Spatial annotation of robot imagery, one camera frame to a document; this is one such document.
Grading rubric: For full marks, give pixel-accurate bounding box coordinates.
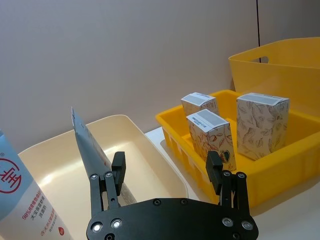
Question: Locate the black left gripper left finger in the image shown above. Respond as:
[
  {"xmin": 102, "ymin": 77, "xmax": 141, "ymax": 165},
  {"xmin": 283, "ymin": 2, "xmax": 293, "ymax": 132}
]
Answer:
[{"xmin": 89, "ymin": 151, "xmax": 126, "ymax": 221}]

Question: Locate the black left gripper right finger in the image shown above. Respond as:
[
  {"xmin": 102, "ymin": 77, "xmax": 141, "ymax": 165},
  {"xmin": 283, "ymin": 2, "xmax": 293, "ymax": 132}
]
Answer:
[{"xmin": 205, "ymin": 150, "xmax": 251, "ymax": 216}]

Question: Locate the white leaf-print carton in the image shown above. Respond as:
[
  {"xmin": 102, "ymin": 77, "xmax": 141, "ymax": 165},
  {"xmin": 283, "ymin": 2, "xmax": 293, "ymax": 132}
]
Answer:
[
  {"xmin": 185, "ymin": 108, "xmax": 238, "ymax": 174},
  {"xmin": 180, "ymin": 91, "xmax": 221, "ymax": 119},
  {"xmin": 235, "ymin": 92, "xmax": 291, "ymax": 161}
]

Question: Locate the grey-blue squeeze tube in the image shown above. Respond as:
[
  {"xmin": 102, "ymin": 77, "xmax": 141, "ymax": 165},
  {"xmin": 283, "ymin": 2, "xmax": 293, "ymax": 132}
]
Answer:
[{"xmin": 70, "ymin": 106, "xmax": 138, "ymax": 207}]

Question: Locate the cream plastic tray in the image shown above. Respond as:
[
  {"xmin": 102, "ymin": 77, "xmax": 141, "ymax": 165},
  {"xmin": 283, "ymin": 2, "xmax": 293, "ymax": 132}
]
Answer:
[{"xmin": 17, "ymin": 114, "xmax": 190, "ymax": 240}]

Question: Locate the shallow yellow plastic bin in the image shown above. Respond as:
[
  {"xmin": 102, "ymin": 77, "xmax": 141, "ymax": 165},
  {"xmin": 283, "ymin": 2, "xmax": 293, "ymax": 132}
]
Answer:
[{"xmin": 155, "ymin": 89, "xmax": 320, "ymax": 209}]

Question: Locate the white tube with red print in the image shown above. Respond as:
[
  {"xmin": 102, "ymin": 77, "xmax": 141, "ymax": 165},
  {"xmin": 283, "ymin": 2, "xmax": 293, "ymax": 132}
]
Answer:
[{"xmin": 0, "ymin": 129, "xmax": 74, "ymax": 240}]

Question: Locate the tall yellow basket with handle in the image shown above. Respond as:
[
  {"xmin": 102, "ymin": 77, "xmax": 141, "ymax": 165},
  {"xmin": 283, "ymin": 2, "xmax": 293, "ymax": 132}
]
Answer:
[{"xmin": 227, "ymin": 36, "xmax": 320, "ymax": 115}]

